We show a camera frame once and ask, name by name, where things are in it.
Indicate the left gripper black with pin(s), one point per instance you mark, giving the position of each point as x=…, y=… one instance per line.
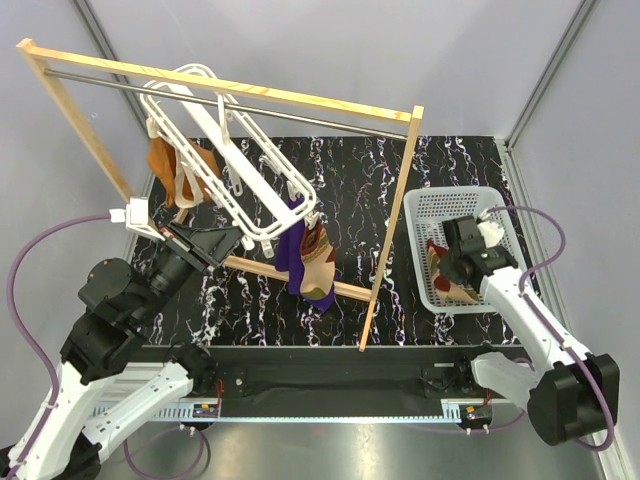
x=204, y=247

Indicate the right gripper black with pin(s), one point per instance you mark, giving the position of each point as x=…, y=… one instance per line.
x=447, y=268

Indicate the striped sock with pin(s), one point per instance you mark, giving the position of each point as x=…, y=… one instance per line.
x=318, y=260
x=444, y=288

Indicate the purple sock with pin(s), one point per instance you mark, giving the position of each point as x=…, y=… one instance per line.
x=288, y=260

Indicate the white plastic clip hanger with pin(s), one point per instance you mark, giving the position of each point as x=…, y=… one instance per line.
x=246, y=195

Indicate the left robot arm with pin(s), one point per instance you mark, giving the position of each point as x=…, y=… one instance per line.
x=65, y=439

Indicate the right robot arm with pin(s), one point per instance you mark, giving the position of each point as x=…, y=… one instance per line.
x=569, y=393

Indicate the white plastic basket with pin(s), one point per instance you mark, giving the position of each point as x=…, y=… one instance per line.
x=426, y=209

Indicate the orange sock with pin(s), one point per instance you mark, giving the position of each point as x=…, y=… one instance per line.
x=170, y=170

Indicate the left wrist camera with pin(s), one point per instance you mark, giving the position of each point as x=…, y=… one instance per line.
x=135, y=217

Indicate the wooden hanging rack frame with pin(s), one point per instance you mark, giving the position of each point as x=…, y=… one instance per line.
x=38, y=58

